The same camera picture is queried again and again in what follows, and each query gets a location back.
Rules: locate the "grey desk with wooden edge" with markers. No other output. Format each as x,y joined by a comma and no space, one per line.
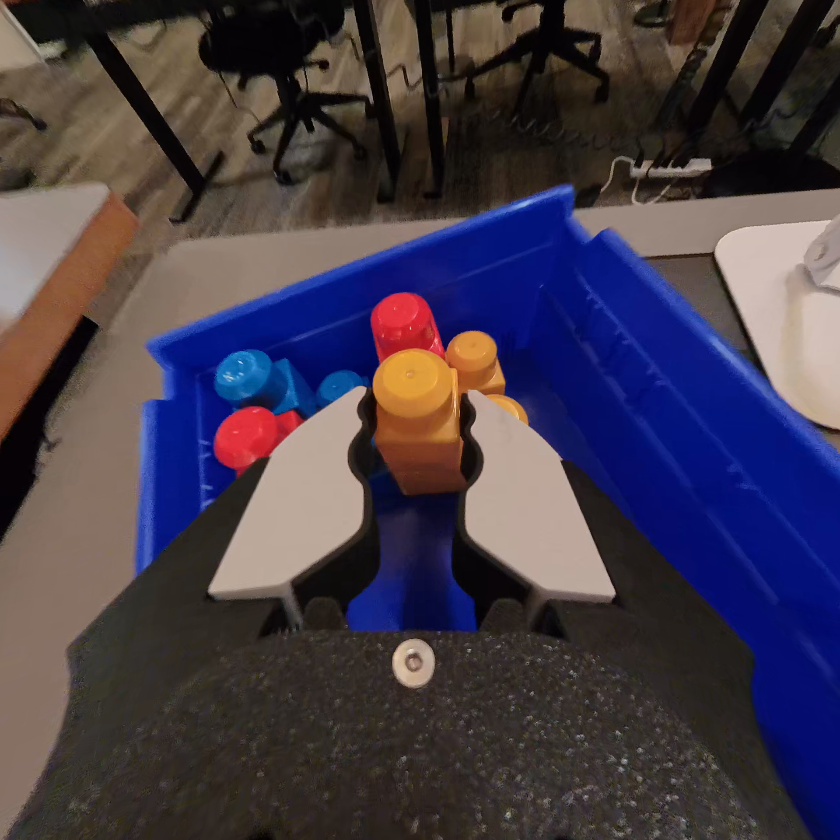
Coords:
52,262

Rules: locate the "black-legged desk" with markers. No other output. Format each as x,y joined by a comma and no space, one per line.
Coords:
151,124
384,98
722,65

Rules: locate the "yellow mega block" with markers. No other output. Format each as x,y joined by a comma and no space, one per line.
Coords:
472,358
417,426

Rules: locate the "blue plastic bin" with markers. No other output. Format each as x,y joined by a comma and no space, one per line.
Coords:
656,407

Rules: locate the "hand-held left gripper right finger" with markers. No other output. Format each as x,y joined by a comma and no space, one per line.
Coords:
531,512

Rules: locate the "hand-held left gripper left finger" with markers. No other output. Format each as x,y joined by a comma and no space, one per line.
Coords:
295,499

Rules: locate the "black office chair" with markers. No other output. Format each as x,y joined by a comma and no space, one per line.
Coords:
289,98
544,46

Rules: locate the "white power strip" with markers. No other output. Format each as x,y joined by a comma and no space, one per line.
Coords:
669,168

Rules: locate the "red mega block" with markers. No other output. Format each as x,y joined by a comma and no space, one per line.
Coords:
246,436
403,325

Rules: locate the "blue mega block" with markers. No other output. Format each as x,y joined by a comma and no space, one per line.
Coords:
338,387
249,380

